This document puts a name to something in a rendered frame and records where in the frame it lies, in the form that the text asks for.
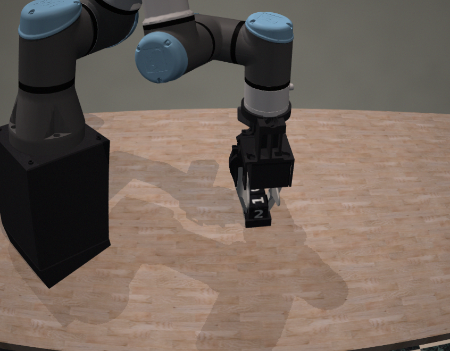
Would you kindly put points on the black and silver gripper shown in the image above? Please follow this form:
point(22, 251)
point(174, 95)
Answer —
point(268, 166)

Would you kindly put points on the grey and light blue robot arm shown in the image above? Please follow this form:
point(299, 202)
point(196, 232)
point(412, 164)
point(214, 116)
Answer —
point(47, 117)

